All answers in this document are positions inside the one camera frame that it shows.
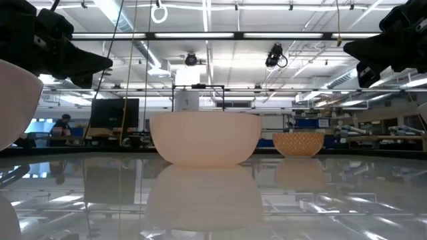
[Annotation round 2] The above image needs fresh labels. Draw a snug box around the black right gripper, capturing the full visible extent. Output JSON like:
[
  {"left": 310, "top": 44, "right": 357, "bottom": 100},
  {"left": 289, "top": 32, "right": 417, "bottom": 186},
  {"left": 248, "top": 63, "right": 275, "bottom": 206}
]
[{"left": 343, "top": 0, "right": 427, "bottom": 89}]

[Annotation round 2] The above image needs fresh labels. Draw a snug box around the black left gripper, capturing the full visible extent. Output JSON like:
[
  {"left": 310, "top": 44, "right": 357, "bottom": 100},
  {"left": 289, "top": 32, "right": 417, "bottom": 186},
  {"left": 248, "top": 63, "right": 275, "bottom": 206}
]
[{"left": 0, "top": 0, "right": 113, "bottom": 89}]

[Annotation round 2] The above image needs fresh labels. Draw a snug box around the plain white bowl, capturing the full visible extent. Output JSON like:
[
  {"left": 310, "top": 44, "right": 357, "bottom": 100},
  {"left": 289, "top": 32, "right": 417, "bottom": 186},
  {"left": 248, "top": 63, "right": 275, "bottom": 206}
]
[
  {"left": 0, "top": 59, "right": 44, "bottom": 153},
  {"left": 416, "top": 102, "right": 427, "bottom": 124}
]

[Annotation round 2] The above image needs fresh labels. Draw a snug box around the orange patterned bowl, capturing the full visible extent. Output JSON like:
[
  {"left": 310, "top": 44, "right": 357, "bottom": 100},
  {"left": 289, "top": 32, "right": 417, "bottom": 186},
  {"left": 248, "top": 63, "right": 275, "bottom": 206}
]
[{"left": 272, "top": 132, "right": 325, "bottom": 158}]

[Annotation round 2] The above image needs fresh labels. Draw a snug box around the large pale pink bowl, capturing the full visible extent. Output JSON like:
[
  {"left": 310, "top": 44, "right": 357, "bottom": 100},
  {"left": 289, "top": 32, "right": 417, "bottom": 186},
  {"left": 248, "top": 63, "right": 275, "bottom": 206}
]
[{"left": 149, "top": 111, "right": 263, "bottom": 167}]

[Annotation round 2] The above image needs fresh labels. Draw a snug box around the black monitor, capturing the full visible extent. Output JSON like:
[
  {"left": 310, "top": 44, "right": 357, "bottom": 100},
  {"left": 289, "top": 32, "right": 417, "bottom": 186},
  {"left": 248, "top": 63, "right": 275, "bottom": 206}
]
[{"left": 90, "top": 97, "right": 140, "bottom": 129}]

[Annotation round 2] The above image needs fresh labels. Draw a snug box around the person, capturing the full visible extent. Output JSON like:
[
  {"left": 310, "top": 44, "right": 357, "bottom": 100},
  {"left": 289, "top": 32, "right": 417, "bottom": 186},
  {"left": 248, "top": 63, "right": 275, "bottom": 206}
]
[{"left": 49, "top": 113, "right": 72, "bottom": 147}]

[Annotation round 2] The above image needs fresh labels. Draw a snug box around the white pillar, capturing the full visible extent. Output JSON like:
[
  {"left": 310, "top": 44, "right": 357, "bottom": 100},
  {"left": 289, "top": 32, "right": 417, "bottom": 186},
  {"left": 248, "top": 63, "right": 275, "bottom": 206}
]
[{"left": 173, "top": 67, "right": 201, "bottom": 113}]

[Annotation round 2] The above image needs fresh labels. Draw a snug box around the round black ceiling lamp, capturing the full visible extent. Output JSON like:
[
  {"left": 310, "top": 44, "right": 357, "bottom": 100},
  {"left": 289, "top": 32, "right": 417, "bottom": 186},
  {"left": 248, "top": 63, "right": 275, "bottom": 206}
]
[{"left": 184, "top": 52, "right": 199, "bottom": 67}]

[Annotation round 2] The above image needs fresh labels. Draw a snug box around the black hanging cable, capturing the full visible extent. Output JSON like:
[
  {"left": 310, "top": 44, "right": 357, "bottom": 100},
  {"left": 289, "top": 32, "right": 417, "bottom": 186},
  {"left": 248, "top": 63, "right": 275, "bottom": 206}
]
[{"left": 83, "top": 0, "right": 125, "bottom": 141}]

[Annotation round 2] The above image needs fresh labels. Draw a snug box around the yellow hanging cable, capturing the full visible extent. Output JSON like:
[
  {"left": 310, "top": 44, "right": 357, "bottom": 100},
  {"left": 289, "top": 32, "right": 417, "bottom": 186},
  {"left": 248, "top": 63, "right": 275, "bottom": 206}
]
[{"left": 119, "top": 0, "right": 139, "bottom": 147}]

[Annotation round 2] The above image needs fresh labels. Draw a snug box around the black overhead camera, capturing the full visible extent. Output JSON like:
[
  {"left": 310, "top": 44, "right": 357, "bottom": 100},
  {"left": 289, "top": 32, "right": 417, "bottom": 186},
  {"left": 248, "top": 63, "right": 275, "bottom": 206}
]
[{"left": 264, "top": 43, "right": 288, "bottom": 70}]

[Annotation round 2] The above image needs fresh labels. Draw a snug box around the white coiled cable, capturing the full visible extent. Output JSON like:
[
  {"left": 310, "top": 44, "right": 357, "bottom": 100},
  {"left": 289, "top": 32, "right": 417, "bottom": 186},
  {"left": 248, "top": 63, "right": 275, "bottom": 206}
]
[{"left": 150, "top": 0, "right": 169, "bottom": 25}]

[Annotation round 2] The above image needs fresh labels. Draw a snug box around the black frame bar with lights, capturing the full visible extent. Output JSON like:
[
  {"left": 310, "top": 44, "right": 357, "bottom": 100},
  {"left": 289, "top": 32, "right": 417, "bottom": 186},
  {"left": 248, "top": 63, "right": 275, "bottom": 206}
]
[{"left": 71, "top": 31, "right": 382, "bottom": 41}]

